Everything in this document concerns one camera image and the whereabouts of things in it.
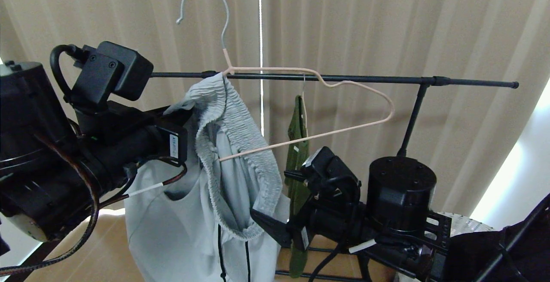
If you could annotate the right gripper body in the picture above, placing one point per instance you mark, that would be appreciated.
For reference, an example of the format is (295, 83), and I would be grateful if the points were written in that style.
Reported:
(335, 222)

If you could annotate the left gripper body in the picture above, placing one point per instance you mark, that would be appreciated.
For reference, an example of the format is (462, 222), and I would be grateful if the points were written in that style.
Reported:
(120, 144)

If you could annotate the green printed shirt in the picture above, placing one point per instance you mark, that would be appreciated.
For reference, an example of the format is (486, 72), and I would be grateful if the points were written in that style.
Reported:
(296, 166)

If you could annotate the pale grey shorts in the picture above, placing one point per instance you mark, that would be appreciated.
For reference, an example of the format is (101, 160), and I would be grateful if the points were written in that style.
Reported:
(172, 230)

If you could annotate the pink clothes hanger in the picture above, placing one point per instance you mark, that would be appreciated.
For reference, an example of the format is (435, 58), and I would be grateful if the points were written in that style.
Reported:
(304, 110)
(227, 58)

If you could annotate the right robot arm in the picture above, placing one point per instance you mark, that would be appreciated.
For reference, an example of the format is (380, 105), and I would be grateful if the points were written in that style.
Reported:
(399, 196)

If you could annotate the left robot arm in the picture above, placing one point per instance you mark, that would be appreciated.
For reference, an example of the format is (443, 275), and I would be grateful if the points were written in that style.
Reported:
(25, 110)

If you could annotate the white laundry basket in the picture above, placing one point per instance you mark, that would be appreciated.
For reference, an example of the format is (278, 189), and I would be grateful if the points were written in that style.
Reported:
(468, 226)

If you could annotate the black clothes rack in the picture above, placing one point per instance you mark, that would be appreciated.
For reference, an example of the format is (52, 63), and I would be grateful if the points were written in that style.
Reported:
(386, 78)

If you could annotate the beige curtain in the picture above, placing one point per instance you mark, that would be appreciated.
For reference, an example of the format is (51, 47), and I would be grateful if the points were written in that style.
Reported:
(386, 15)

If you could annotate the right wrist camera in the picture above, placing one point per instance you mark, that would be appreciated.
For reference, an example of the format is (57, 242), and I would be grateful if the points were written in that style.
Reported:
(331, 174)

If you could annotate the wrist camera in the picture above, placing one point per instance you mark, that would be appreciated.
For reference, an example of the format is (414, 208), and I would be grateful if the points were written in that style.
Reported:
(331, 174)
(111, 71)

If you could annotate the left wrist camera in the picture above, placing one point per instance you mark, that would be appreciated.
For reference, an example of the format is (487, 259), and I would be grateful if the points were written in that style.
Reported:
(111, 71)

